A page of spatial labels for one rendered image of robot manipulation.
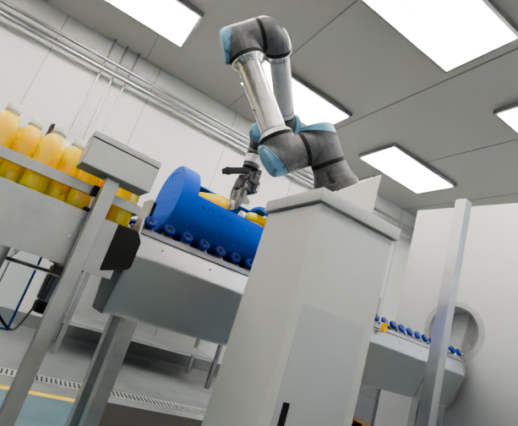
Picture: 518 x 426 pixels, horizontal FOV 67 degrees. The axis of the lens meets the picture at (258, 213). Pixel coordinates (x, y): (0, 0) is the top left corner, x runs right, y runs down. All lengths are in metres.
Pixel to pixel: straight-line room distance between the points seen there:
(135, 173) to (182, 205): 0.31
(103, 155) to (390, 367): 1.76
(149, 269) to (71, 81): 3.98
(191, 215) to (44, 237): 0.50
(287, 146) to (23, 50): 4.32
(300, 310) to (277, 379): 0.18
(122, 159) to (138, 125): 3.94
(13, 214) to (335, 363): 0.95
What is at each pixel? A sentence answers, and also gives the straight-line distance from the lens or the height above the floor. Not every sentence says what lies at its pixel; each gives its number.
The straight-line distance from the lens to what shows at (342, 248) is 1.14.
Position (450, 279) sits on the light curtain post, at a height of 1.25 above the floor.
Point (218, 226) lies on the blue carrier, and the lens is 1.49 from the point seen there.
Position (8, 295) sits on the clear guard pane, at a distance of 1.73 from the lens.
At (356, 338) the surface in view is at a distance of 1.18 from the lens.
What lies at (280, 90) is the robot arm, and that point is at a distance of 1.53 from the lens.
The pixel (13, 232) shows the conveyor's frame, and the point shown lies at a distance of 1.22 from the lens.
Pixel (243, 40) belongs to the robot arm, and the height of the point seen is 1.58.
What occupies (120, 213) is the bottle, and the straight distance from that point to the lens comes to 1.29.
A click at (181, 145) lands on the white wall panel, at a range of 5.18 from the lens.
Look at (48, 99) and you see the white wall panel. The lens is 5.07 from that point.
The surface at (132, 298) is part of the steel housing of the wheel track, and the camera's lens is 1.43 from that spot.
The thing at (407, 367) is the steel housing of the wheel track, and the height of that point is 0.78.
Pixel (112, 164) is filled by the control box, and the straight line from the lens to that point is 1.16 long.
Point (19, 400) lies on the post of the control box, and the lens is 1.20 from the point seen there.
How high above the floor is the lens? 0.74
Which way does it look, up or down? 16 degrees up
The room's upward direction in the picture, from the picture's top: 18 degrees clockwise
